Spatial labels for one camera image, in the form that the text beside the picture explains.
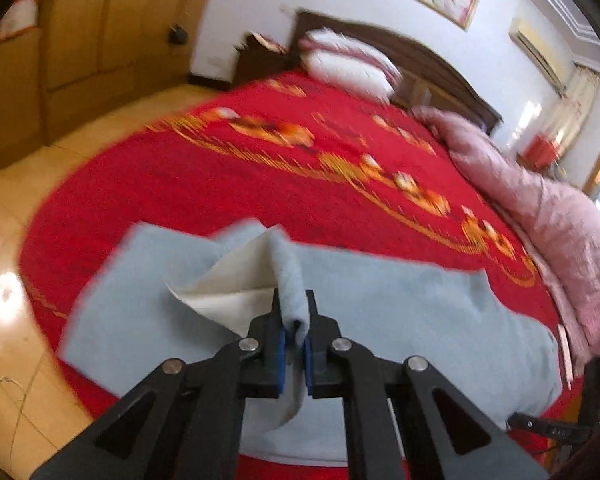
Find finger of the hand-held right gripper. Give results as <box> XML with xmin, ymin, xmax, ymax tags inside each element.
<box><xmin>507</xmin><ymin>411</ymin><xmax>586</xmax><ymax>443</ymax></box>

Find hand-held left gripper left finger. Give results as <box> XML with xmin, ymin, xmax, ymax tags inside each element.
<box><xmin>30</xmin><ymin>289</ymin><xmax>287</xmax><ymax>480</ymax></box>

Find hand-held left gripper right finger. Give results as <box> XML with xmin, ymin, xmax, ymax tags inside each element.
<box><xmin>304</xmin><ymin>289</ymin><xmax>551</xmax><ymax>480</ymax></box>

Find light blue-grey pants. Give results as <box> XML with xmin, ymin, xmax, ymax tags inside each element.
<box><xmin>57</xmin><ymin>217</ymin><xmax>563</xmax><ymax>463</ymax></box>

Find red floral printed blanket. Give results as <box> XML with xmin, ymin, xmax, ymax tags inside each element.
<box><xmin>17</xmin><ymin>70</ymin><xmax>588</xmax><ymax>480</ymax></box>

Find pink checked quilt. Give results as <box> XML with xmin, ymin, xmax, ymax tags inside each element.
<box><xmin>412</xmin><ymin>105</ymin><xmax>600</xmax><ymax>363</ymax></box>

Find cream and red curtain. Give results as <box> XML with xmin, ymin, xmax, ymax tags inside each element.
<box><xmin>525</xmin><ymin>65</ymin><xmax>600</xmax><ymax>172</ymax></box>

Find white pillow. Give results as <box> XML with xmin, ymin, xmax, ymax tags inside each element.
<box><xmin>299</xmin><ymin>50</ymin><xmax>396</xmax><ymax>107</ymax></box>

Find dark wooden nightstand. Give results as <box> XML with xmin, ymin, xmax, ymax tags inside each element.
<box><xmin>232</xmin><ymin>32</ymin><xmax>302</xmax><ymax>87</ymax></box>

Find brown cloth on nightstand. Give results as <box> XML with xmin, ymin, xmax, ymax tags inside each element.
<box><xmin>251</xmin><ymin>31</ymin><xmax>289</xmax><ymax>56</ymax></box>

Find stacked white pink pillows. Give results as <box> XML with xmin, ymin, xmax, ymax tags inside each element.
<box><xmin>300</xmin><ymin>27</ymin><xmax>403</xmax><ymax>88</ymax></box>

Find dark wooden headboard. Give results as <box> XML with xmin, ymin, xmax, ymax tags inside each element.
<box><xmin>292</xmin><ymin>9</ymin><xmax>503</xmax><ymax>136</ymax></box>

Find wooden wardrobe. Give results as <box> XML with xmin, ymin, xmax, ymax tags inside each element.
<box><xmin>0</xmin><ymin>0</ymin><xmax>222</xmax><ymax>171</ymax></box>

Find wall air conditioner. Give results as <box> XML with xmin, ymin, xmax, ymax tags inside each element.
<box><xmin>508</xmin><ymin>17</ymin><xmax>569</xmax><ymax>95</ymax></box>

